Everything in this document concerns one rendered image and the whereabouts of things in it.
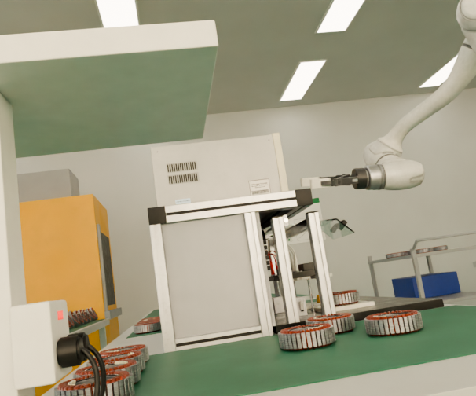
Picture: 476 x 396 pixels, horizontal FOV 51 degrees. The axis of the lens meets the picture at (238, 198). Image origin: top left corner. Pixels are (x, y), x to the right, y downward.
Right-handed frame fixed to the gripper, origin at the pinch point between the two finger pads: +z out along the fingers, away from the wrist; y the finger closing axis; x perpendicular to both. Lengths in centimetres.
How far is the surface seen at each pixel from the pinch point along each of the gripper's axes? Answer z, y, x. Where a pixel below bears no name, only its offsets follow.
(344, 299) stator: -0.9, -29.5, -33.5
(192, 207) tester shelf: 42, -39, -1
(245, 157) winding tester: 24.2, -21.6, 10.6
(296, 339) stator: 24, -79, -25
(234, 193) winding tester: 28.7, -24.4, 0.2
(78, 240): 149, 324, -57
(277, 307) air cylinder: 15.0, -5.2, -41.3
